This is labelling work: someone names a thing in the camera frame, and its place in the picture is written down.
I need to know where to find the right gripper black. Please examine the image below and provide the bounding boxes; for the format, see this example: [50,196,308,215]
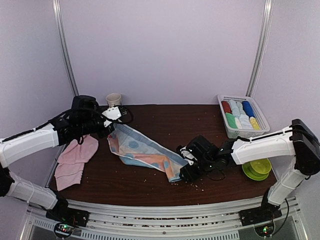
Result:
[179,157,215,183]

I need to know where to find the green rolled towel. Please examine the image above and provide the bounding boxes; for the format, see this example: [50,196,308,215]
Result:
[225,112,238,129]

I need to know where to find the yellow rolled towel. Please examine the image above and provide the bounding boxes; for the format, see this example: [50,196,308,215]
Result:
[249,116,261,130]

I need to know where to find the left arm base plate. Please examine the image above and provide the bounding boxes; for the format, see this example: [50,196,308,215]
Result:
[45,207,90,227]

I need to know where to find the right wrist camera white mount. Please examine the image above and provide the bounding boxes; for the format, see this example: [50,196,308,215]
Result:
[178,147,195,166]

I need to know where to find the pink towel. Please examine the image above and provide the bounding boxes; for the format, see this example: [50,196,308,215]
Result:
[54,135,99,191]

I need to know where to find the beige ceramic mug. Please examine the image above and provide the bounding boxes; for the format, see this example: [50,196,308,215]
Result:
[105,93,122,107]

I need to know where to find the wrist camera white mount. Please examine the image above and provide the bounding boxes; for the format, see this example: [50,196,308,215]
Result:
[102,105,129,127]
[178,147,195,166]

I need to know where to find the right circuit board with leds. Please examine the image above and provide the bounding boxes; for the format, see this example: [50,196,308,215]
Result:
[254,223,275,238]

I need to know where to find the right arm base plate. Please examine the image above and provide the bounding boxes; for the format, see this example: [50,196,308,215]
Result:
[239,207,283,226]

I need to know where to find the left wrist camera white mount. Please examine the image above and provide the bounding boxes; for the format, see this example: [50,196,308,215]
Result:
[102,105,129,127]

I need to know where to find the aluminium front rail frame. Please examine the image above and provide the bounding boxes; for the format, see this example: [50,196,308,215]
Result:
[17,197,312,240]

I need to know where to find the white plastic basket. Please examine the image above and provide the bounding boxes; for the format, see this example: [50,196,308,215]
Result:
[217,94,270,139]

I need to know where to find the left circuit board with leds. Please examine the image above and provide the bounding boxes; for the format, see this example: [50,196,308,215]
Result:
[53,222,75,238]

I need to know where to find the right aluminium frame post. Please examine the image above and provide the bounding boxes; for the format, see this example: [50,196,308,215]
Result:
[246,0,274,98]

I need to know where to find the circuit board with leds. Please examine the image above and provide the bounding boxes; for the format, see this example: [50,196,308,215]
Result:
[53,222,75,238]
[254,223,275,238]

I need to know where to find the left aluminium frame post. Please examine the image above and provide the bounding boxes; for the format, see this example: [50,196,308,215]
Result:
[52,0,79,96]

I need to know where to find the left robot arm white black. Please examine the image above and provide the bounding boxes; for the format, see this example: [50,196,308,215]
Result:
[0,95,122,222]

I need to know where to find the green plastic plate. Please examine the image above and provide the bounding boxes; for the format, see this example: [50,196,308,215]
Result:
[241,162,270,181]

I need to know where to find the blue polka dot towel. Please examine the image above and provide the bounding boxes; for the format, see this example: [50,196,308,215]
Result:
[107,124,188,183]

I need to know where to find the light blue rolled towel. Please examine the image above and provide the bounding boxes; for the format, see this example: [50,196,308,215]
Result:
[228,99,246,118]

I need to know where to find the dark blue rolled towel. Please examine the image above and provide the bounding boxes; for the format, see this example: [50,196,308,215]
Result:
[242,101,255,118]

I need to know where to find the white rolled towel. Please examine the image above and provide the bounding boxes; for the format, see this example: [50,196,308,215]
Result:
[235,115,253,130]

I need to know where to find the green plastic bowl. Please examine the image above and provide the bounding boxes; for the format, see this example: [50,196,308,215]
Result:
[249,158,272,176]

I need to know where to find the aluminium frame post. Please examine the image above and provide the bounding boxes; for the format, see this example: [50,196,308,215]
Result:
[52,0,79,96]
[246,0,274,98]

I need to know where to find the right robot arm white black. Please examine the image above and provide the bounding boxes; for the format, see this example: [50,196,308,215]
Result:
[176,119,320,221]

